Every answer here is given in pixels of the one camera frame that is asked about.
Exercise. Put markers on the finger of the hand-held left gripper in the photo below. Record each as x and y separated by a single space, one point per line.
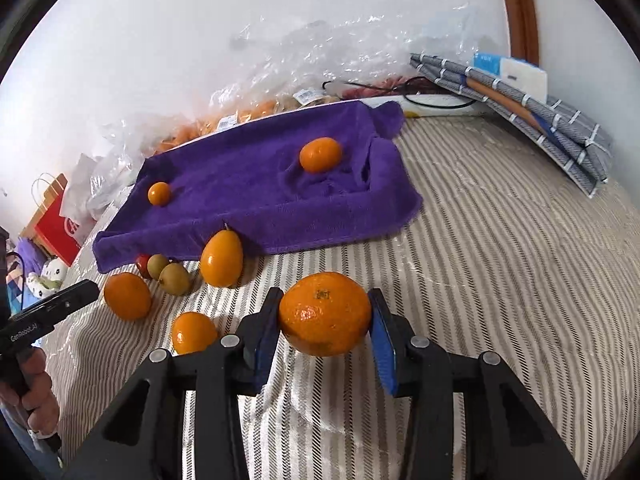
70 297

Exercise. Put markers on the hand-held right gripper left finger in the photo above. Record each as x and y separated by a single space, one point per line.
264 360

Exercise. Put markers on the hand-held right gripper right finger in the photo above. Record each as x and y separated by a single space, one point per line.
382 340

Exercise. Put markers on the medium orange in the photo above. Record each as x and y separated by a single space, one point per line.
193 332
127 296

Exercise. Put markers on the large orange with stem scar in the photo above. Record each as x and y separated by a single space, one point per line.
325 320

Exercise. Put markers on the small red tomato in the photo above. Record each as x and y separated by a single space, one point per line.
142 265

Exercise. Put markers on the green kiwi fruit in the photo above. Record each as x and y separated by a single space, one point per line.
176 279
158 265

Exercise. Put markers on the oval orange fruit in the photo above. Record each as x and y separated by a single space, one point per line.
221 260

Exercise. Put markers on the purple towel covered tray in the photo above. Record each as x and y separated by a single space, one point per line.
250 185

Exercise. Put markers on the person's left hand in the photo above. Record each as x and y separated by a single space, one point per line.
40 395

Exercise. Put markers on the white plush toy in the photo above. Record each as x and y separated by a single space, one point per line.
47 277

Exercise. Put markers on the purple fuzzy cloth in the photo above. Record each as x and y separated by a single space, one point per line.
30 255

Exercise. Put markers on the red paper bag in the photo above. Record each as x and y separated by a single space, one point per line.
55 230

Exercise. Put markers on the white plastic bag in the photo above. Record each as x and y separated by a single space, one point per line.
80 190

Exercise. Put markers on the small orange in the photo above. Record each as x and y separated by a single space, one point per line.
159 194

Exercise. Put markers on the small clear plastic bag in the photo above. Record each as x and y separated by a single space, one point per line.
125 150

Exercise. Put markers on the bag of small oranges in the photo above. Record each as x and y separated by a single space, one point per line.
220 122

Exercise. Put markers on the bag of red fruit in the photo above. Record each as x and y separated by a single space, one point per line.
370 91

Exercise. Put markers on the bag of green fruit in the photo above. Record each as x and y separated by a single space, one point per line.
312 100

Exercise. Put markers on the folded grey plaid cloth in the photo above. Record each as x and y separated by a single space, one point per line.
575 135

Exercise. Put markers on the blue and white box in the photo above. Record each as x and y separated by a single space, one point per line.
520 77

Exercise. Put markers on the large clear plastic bag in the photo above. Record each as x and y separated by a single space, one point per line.
350 45

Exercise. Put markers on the brown wooden door frame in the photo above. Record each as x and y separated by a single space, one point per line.
520 10

